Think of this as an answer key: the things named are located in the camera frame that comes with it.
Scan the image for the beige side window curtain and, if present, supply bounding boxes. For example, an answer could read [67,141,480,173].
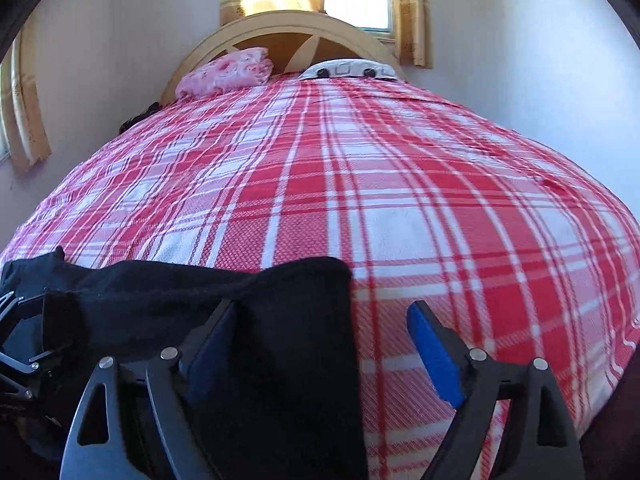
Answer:
[0,25,51,173]

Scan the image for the dark cloth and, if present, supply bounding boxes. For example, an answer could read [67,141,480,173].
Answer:
[120,101,161,133]

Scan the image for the red plaid bed sheet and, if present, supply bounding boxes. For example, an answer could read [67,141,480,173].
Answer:
[0,72,640,480]

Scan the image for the beige wooden headboard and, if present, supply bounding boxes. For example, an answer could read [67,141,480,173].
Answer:
[160,10,406,106]

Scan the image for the beige narrow curtain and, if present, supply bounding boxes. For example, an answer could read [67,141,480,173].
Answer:
[387,0,433,68]

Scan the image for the pink floral pillow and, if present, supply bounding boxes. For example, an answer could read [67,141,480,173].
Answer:
[175,47,274,100]

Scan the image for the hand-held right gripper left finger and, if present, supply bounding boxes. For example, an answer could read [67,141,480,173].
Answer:
[60,299,241,480]

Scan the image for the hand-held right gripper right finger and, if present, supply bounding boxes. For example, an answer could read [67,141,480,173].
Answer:
[406,300,586,480]

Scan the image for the black pants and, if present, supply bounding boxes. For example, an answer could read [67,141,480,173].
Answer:
[0,246,368,480]

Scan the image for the white patterned pillow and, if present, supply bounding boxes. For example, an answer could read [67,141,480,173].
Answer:
[299,60,398,81]

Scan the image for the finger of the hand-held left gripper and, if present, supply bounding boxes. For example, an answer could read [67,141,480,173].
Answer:
[0,287,28,333]
[0,344,67,402]

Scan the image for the person's dark maroon clothing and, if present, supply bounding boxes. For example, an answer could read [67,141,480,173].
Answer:
[580,342,640,480]

